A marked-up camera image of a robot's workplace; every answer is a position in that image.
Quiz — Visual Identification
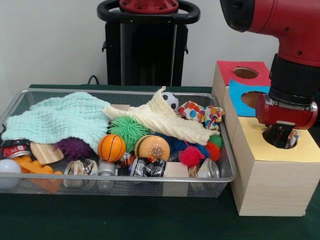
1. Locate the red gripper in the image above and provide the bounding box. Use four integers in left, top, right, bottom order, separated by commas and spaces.
255, 93, 319, 149

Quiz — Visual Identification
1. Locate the colourful polka dot cloth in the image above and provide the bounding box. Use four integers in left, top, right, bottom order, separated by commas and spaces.
286, 129, 300, 149
176, 100, 226, 131

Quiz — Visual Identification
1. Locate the wooden box with three holes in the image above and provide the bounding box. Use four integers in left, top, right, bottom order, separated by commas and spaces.
211, 60, 320, 217

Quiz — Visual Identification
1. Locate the shallow mesh bin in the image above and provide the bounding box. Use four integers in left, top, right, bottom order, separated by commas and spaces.
0, 88, 238, 198

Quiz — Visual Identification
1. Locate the crushed silver can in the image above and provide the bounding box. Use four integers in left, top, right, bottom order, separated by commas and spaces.
197, 157, 221, 179

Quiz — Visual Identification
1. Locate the cream waffle cloth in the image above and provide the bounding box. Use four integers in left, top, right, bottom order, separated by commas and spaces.
102, 86, 221, 146

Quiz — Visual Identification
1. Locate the small toy soccer ball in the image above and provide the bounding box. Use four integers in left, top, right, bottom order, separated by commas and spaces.
161, 91, 180, 111

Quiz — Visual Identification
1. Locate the hamburger toy ball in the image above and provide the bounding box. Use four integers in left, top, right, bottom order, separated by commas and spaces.
134, 134, 171, 162

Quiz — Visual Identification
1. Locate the green spiky rubber ball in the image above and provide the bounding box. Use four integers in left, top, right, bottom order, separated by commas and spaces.
107, 115, 151, 146

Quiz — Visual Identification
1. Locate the orange toy basketball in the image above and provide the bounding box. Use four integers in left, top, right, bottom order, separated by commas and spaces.
97, 134, 127, 163

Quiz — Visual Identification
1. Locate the dark green tablecloth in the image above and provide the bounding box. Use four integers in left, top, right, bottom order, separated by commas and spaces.
0, 84, 320, 240

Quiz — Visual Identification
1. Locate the purple spiky rubber ball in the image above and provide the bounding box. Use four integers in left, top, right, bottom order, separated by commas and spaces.
53, 136, 94, 162

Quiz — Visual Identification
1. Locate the mint green waffle cloth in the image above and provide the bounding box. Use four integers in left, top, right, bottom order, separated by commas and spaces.
1, 91, 111, 153

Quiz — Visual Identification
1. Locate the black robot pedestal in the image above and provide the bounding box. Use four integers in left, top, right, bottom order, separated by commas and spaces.
96, 0, 201, 87

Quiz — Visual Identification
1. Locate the black cable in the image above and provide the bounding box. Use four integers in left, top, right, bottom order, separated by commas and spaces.
87, 74, 101, 86

